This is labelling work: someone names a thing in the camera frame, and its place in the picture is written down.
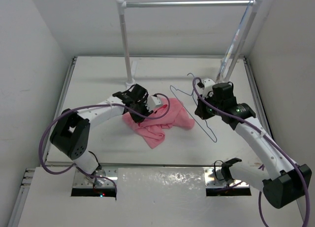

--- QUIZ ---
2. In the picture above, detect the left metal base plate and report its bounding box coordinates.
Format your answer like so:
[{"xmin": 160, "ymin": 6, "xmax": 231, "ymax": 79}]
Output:
[{"xmin": 72, "ymin": 169, "xmax": 118, "ymax": 189}]

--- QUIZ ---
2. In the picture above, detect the pink t shirt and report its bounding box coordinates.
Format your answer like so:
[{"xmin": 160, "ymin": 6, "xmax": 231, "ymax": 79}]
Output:
[{"xmin": 122, "ymin": 98, "xmax": 195, "ymax": 149}]

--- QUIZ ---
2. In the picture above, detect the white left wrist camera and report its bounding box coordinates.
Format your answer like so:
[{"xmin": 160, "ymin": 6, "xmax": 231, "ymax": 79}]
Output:
[{"xmin": 146, "ymin": 96, "xmax": 163, "ymax": 112}]

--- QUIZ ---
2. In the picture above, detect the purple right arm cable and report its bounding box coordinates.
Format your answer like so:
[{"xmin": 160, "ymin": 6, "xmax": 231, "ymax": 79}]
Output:
[{"xmin": 191, "ymin": 76, "xmax": 310, "ymax": 227}]

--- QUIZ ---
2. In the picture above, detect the white clothes rack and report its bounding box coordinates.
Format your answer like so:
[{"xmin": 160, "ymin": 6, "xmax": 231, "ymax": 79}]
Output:
[{"xmin": 115, "ymin": 0, "xmax": 266, "ymax": 90}]

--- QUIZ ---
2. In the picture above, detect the white front cover panel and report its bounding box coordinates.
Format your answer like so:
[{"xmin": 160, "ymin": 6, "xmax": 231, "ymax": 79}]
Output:
[{"xmin": 19, "ymin": 167, "xmax": 303, "ymax": 227}]

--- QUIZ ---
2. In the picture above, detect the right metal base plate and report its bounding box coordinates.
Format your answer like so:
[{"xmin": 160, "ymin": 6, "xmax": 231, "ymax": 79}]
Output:
[{"xmin": 204, "ymin": 166, "xmax": 250, "ymax": 189}]

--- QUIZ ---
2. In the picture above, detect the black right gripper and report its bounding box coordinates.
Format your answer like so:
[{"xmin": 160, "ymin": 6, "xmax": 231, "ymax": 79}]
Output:
[{"xmin": 195, "ymin": 92, "xmax": 223, "ymax": 120}]

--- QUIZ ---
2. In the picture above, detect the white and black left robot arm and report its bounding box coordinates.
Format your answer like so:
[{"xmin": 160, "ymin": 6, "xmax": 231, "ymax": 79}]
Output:
[{"xmin": 50, "ymin": 84, "xmax": 161, "ymax": 175}]

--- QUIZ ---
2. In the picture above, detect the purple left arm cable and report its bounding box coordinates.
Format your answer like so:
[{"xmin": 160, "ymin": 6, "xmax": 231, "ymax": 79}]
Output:
[{"xmin": 38, "ymin": 93, "xmax": 171, "ymax": 190}]

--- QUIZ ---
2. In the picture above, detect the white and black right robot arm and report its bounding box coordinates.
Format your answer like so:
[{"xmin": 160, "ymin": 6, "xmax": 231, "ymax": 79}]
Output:
[{"xmin": 192, "ymin": 77, "xmax": 312, "ymax": 209}]

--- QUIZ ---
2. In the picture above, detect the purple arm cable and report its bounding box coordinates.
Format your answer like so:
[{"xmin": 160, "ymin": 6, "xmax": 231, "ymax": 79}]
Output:
[
  {"xmin": 38, "ymin": 93, "xmax": 171, "ymax": 190},
  {"xmin": 191, "ymin": 76, "xmax": 310, "ymax": 227}
]

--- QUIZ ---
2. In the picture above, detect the metal base plate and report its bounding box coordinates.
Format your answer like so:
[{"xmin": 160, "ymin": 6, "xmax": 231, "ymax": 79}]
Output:
[
  {"xmin": 72, "ymin": 169, "xmax": 118, "ymax": 189},
  {"xmin": 204, "ymin": 166, "xmax": 250, "ymax": 189}
]

